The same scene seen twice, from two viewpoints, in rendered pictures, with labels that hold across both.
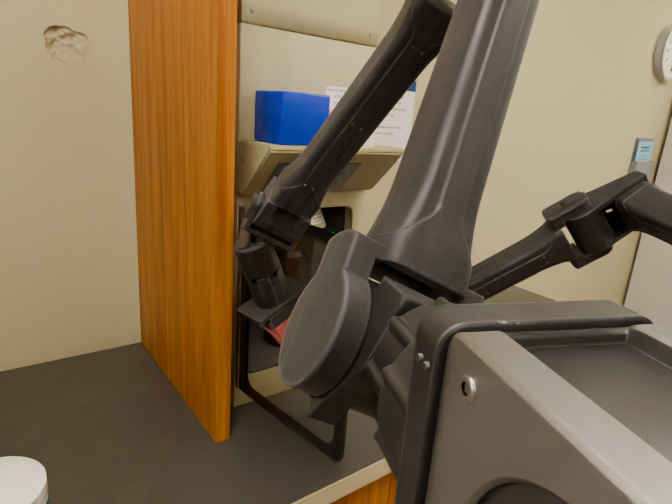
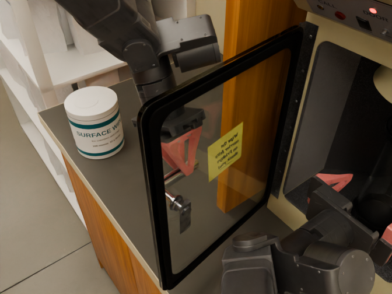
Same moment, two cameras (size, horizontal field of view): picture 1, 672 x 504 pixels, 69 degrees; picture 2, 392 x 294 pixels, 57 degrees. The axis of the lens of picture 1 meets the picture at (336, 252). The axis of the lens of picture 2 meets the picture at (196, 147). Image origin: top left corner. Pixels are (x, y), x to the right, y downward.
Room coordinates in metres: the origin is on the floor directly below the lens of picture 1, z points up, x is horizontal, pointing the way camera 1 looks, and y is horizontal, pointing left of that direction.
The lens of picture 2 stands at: (0.77, -0.34, 1.61)
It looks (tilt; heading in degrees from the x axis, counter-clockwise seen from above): 42 degrees down; 91
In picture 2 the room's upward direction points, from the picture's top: straight up
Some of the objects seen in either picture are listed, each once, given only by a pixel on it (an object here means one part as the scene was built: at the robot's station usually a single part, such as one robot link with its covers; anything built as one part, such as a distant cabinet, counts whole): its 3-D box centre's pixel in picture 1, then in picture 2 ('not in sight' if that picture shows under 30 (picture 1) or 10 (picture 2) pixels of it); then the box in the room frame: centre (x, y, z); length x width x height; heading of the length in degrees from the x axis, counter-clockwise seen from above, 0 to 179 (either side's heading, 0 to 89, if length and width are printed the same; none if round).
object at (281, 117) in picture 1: (291, 118); not in sight; (0.93, 0.10, 1.56); 0.10 x 0.10 x 0.09; 38
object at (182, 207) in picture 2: not in sight; (182, 216); (0.75, -0.02, 1.18); 0.02 x 0.02 x 0.06; 45
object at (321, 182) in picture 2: not in sight; (339, 195); (0.99, 0.03, 1.18); 0.09 x 0.07 x 0.07; 36
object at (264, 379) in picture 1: (290, 328); (226, 170); (0.81, 0.07, 1.19); 0.30 x 0.01 x 0.40; 45
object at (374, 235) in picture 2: not in sight; (327, 233); (0.95, -0.04, 1.18); 0.10 x 0.07 x 0.07; 126
